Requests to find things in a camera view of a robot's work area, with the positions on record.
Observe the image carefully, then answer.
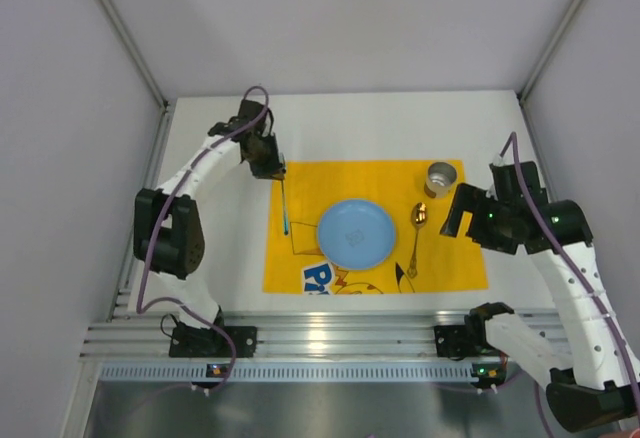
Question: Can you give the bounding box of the metal cup brown base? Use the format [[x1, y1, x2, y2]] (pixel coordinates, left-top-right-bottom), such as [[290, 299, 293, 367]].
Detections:
[[424, 161, 458, 198]]

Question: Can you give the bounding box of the gold spoon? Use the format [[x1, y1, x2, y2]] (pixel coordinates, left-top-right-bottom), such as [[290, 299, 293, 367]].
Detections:
[[407, 202, 428, 279]]

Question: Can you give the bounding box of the yellow Pikachu cloth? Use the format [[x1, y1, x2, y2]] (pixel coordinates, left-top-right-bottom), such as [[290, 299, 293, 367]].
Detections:
[[263, 161, 488, 295]]

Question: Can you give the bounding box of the blue fork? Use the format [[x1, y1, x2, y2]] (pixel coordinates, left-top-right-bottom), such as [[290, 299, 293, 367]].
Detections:
[[280, 178, 290, 236]]

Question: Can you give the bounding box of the light blue plate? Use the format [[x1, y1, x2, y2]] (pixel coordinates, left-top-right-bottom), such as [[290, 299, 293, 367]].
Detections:
[[316, 199, 396, 271]]

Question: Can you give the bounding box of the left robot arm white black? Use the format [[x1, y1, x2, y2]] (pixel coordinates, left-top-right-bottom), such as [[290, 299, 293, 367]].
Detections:
[[132, 97, 286, 354]]

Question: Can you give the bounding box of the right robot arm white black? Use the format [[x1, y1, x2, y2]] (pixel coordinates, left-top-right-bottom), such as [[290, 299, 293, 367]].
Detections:
[[440, 161, 639, 433]]

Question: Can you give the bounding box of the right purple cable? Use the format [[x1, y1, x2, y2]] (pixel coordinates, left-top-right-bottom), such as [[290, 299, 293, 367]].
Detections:
[[499, 131, 640, 438]]

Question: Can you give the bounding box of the purple cable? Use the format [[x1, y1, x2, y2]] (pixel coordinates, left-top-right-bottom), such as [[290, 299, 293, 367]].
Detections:
[[134, 86, 274, 399], [499, 131, 640, 438]]

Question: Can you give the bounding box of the left frame post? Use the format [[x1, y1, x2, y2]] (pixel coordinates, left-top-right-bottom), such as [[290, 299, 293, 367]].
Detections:
[[69, 0, 169, 109]]

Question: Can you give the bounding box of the frame post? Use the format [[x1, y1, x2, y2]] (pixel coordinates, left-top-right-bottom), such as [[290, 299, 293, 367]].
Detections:
[[517, 0, 614, 99], [69, 0, 169, 109]]

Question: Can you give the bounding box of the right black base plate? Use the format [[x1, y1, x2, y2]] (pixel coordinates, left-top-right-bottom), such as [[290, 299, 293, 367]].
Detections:
[[433, 325, 480, 361]]

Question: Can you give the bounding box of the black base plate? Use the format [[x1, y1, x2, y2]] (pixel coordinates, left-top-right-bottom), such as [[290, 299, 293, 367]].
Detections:
[[433, 325, 480, 361], [168, 322, 257, 358]]

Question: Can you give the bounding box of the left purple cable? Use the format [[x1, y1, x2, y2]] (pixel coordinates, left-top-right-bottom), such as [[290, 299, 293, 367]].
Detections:
[[134, 86, 274, 399]]

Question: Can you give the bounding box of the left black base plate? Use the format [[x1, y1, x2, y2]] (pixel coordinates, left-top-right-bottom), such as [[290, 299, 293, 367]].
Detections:
[[168, 322, 257, 358]]

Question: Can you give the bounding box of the aluminium mounting rail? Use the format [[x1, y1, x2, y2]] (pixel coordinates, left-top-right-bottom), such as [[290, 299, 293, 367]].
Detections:
[[82, 277, 624, 359]]

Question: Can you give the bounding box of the slotted cable duct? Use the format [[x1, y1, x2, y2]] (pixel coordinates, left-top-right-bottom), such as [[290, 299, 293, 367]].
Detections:
[[100, 361, 506, 386]]

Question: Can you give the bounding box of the right frame post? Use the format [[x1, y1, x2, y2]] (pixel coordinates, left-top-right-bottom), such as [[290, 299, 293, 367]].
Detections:
[[517, 0, 614, 99]]

